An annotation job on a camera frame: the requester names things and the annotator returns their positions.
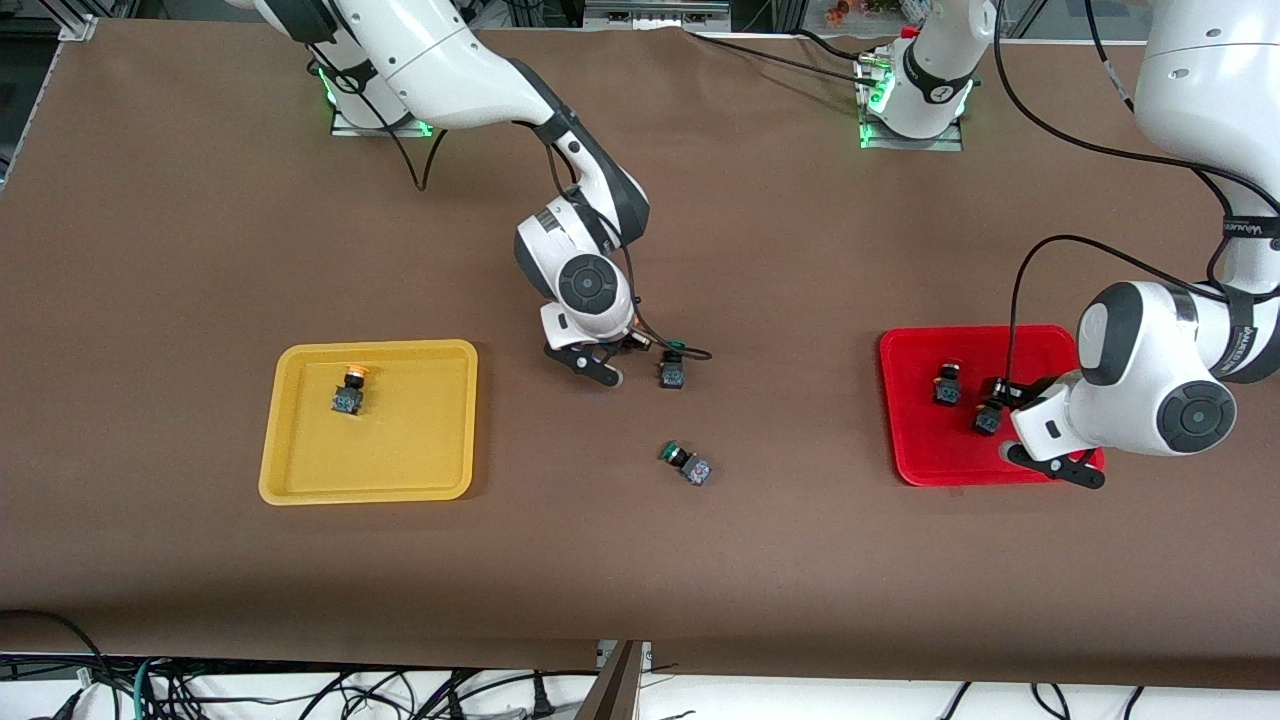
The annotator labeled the grey metal box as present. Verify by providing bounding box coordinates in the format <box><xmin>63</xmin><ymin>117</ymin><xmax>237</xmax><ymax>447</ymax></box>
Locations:
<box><xmin>583</xmin><ymin>0</ymin><xmax>733</xmax><ymax>29</ymax></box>

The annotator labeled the yellow plastic tray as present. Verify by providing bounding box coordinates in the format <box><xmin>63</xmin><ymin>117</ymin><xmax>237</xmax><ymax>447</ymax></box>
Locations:
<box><xmin>258</xmin><ymin>339</ymin><xmax>480</xmax><ymax>507</ymax></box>

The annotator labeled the red plastic tray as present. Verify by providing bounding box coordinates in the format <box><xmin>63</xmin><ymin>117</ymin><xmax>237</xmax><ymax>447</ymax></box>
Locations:
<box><xmin>878</xmin><ymin>324</ymin><xmax>1107</xmax><ymax>488</ymax></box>

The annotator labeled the aluminium profile bracket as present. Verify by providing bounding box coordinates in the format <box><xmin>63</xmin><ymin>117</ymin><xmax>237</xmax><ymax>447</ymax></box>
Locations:
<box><xmin>52</xmin><ymin>0</ymin><xmax>98</xmax><ymax>43</ymax></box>

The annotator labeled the grey metal frame post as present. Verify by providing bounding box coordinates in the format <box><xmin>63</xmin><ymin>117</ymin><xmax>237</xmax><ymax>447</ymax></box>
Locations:
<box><xmin>575</xmin><ymin>640</ymin><xmax>652</xmax><ymax>720</ymax></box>

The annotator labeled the black floor cable loop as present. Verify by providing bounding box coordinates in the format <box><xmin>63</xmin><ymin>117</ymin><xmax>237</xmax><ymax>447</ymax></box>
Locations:
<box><xmin>0</xmin><ymin>609</ymin><xmax>109</xmax><ymax>696</ymax></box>

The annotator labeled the black cable to arm base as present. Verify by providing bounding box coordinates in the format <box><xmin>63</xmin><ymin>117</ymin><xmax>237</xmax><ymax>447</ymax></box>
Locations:
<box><xmin>795</xmin><ymin>28</ymin><xmax>881</xmax><ymax>63</ymax></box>
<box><xmin>685</xmin><ymin>30</ymin><xmax>869</xmax><ymax>81</ymax></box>

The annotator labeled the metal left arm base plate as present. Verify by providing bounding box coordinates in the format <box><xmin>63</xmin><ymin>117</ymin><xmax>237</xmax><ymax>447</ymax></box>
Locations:
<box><xmin>857</xmin><ymin>55</ymin><xmax>967</xmax><ymax>153</ymax></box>

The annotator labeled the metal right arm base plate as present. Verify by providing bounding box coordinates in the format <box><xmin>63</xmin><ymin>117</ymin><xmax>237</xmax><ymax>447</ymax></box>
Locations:
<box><xmin>330</xmin><ymin>60</ymin><xmax>433</xmax><ymax>139</ymax></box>

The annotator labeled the green floor cable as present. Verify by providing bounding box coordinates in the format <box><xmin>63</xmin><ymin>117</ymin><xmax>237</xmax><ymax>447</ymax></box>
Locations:
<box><xmin>132</xmin><ymin>658</ymin><xmax>163</xmax><ymax>720</ymax></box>

